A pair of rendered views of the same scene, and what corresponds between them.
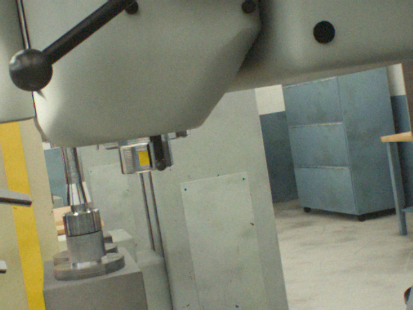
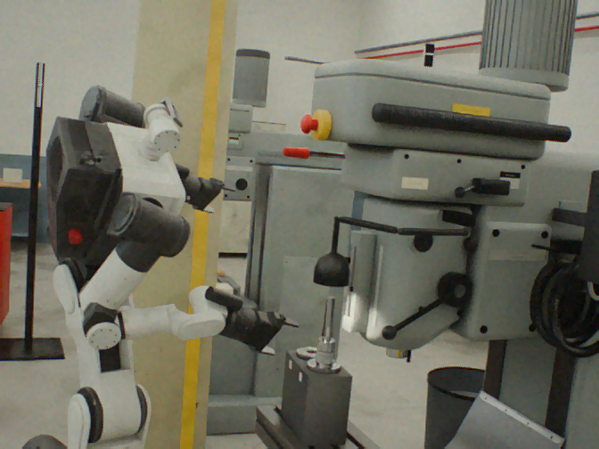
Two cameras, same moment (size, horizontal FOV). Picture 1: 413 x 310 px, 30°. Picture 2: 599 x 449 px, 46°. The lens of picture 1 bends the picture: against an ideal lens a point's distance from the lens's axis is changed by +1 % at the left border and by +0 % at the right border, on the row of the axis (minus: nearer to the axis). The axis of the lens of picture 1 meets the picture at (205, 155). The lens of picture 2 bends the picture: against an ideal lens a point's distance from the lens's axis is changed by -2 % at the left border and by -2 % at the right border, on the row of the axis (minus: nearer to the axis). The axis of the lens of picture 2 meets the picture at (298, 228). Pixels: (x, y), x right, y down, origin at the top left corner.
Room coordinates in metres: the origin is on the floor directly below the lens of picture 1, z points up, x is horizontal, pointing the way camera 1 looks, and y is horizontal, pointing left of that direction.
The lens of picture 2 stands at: (-0.80, 0.43, 1.73)
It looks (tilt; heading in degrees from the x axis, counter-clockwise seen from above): 7 degrees down; 355
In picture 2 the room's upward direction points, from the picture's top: 5 degrees clockwise
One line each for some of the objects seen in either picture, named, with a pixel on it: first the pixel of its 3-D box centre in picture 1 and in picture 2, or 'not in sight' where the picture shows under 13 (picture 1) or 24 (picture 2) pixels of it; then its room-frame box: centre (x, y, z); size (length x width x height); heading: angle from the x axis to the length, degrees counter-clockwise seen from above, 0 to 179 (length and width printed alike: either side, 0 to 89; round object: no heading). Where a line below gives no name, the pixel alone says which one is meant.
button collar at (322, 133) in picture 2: not in sight; (320, 125); (0.63, 0.27, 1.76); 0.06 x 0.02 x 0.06; 17
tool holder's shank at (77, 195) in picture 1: (73, 167); (328, 318); (0.99, 0.17, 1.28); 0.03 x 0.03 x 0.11
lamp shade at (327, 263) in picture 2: not in sight; (332, 267); (0.61, 0.23, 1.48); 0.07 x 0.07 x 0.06
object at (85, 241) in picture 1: (84, 239); (324, 353); (0.99, 0.17, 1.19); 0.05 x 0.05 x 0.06
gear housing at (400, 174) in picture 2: not in sight; (433, 174); (0.71, 0.01, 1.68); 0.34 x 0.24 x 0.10; 107
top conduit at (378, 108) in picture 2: not in sight; (476, 124); (0.57, -0.02, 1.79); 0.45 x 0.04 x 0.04; 107
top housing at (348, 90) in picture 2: not in sight; (429, 112); (0.70, 0.04, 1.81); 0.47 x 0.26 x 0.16; 107
